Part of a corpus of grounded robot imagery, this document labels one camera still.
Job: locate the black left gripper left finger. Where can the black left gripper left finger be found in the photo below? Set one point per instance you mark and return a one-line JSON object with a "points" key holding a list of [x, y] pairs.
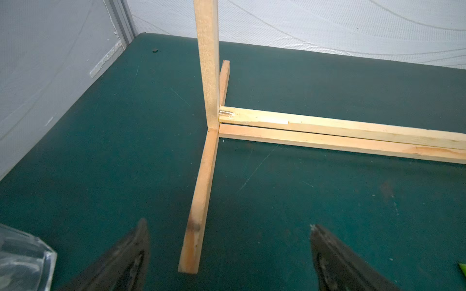
{"points": [[122, 268]]}

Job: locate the clear faceted drinking glass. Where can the clear faceted drinking glass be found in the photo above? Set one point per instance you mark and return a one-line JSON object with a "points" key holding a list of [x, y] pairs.
{"points": [[27, 262]]}

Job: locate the blue tulip flower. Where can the blue tulip flower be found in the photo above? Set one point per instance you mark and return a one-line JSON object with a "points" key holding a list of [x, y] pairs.
{"points": [[462, 267]]}

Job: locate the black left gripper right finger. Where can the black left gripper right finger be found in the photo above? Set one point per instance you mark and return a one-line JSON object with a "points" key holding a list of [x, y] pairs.
{"points": [[338, 268]]}

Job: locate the wooden clothes rack frame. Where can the wooden clothes rack frame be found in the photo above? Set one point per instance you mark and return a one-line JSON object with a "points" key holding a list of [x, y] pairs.
{"points": [[287, 129]]}

